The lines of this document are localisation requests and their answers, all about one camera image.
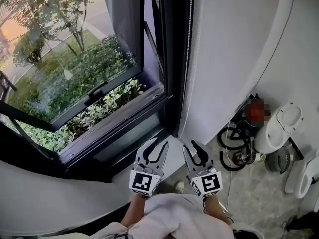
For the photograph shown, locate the white toilet with open lid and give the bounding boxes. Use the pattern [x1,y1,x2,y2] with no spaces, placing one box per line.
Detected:
[253,102,305,156]

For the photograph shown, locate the green shrub hedge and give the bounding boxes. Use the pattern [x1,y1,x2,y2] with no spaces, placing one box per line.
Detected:
[4,35,148,153]

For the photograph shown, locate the coiled black hoses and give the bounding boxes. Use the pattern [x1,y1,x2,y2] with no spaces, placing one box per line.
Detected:
[217,125,255,172]

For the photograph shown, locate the black window handle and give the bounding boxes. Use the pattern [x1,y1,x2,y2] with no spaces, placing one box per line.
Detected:
[83,80,110,106]

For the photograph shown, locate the white bead chain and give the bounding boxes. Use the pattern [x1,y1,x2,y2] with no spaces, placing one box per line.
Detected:
[178,0,195,137]

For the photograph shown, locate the black framed window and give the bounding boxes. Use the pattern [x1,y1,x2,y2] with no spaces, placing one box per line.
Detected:
[0,0,194,183]

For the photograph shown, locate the grey mesh basket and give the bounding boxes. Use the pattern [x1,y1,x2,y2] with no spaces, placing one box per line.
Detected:
[264,146,292,174]

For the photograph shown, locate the red object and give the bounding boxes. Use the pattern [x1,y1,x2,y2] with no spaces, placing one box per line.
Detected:
[245,99,272,127]

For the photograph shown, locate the thin white cable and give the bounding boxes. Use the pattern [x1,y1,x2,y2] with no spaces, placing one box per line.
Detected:
[223,119,234,210]

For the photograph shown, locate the person's right forearm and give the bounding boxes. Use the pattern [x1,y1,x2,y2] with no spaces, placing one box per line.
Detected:
[203,195,233,225]

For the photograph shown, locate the thin-trunked tree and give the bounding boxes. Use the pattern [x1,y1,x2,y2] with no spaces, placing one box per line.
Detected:
[14,0,103,57]

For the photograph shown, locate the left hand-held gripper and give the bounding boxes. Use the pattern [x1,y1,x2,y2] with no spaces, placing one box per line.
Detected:
[129,138,170,198]

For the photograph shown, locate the person's left forearm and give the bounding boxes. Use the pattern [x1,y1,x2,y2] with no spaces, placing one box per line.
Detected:
[120,194,150,229]

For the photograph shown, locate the person's white shoe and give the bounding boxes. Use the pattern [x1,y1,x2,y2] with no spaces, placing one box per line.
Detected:
[174,180,185,194]

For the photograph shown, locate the person's white shirt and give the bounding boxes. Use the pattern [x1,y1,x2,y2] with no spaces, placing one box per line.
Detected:
[86,192,262,239]

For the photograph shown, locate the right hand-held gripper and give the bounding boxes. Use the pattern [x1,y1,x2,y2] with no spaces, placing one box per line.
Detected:
[183,140,224,199]

